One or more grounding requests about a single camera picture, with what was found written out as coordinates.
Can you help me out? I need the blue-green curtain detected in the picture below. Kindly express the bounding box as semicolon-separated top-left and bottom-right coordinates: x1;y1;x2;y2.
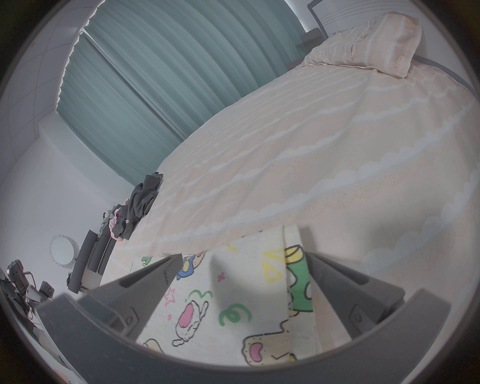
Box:
56;32;184;188
80;0;312;141

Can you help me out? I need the grey bedside table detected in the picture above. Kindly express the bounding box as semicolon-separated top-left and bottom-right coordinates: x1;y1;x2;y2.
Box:
288;28;326;71

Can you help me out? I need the black slatted furniture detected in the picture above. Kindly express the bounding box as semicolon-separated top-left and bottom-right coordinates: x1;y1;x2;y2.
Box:
67;229;116;294

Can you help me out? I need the white round woven basket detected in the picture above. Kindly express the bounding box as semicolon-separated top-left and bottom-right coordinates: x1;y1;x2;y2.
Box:
50;235;78;268

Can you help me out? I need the pile of clothes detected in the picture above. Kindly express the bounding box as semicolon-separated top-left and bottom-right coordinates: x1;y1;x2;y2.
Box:
109;172;164;241

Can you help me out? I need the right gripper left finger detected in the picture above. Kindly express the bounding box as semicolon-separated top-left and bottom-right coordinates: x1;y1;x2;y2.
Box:
77;253;184;341

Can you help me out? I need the cream pillow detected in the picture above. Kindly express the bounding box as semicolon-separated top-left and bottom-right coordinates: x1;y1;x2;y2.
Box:
303;11;422;79

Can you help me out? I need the bed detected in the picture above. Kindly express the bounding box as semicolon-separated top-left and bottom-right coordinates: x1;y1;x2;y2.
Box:
110;0;480;361

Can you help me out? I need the white printed pyjama top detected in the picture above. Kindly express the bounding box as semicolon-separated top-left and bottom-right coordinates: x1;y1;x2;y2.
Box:
136;224;323;367

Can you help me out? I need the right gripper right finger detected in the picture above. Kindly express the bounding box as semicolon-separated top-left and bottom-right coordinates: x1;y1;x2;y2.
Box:
303;251;406;341

